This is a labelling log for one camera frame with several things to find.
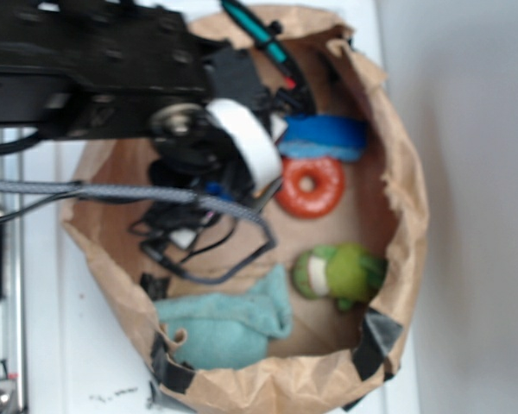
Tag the green plush frog toy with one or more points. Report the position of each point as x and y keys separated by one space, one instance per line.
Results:
x=346 y=272

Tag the blue sponge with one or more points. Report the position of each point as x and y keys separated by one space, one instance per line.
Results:
x=338 y=137

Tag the brown paper bag bin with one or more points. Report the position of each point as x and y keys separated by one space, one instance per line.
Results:
x=331 y=358

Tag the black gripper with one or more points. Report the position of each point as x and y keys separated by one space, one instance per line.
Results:
x=222 y=150

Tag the teal terry cloth towel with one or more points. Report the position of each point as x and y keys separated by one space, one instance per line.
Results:
x=229 y=330

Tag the orange ceramic donut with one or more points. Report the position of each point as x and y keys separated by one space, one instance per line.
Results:
x=311 y=188

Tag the aluminium frame rail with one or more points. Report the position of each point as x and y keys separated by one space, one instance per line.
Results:
x=13 y=344

